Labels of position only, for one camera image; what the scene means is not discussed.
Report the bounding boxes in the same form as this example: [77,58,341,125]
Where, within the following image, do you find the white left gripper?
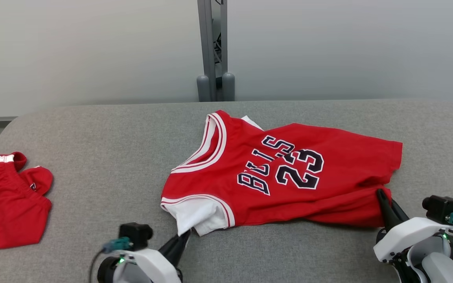
[126,231,192,283]

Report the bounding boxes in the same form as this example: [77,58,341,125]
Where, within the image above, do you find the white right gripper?
[373,188,453,283]

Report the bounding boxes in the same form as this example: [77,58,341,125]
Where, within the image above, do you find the red basketball jersey number 23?
[160,110,403,237]

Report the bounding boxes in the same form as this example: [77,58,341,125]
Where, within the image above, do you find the red shorts with white stripe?
[0,151,54,250]

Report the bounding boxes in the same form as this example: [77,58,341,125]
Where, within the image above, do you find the grey metal partition post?
[196,0,236,102]

